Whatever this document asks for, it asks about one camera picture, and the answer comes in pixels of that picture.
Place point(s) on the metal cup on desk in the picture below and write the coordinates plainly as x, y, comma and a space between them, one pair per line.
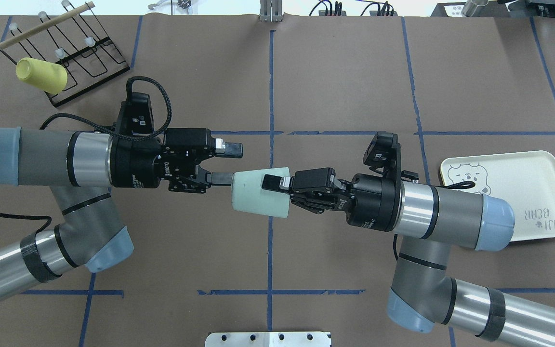
473, 8

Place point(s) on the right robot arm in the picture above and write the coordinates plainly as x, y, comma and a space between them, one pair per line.
430, 220

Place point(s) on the aluminium frame post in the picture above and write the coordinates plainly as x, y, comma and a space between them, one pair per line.
271, 11

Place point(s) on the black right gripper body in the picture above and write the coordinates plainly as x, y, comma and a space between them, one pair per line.
373, 201

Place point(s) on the wooden rack handle rod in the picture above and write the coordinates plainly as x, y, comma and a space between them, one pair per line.
47, 24

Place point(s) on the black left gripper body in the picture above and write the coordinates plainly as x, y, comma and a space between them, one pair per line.
136, 161

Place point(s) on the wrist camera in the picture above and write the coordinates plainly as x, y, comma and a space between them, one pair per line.
383, 156
135, 116

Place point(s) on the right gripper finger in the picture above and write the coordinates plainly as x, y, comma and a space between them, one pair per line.
276, 183

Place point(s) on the black wire cup rack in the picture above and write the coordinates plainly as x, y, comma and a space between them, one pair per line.
81, 45

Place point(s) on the light green cup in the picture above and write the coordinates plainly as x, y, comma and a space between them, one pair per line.
248, 195

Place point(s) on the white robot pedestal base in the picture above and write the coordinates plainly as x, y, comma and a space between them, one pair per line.
269, 339

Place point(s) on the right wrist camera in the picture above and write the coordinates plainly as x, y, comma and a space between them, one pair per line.
383, 156

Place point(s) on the metal clamp tool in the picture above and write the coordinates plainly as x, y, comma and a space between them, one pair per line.
181, 4

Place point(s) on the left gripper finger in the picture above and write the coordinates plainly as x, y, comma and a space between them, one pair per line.
219, 178
226, 149

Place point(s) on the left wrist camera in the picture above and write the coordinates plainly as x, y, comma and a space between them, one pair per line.
135, 116

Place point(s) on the cream bear tray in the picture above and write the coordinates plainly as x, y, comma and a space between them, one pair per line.
526, 180

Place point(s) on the yellow cup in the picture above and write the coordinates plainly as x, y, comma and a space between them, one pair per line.
46, 76

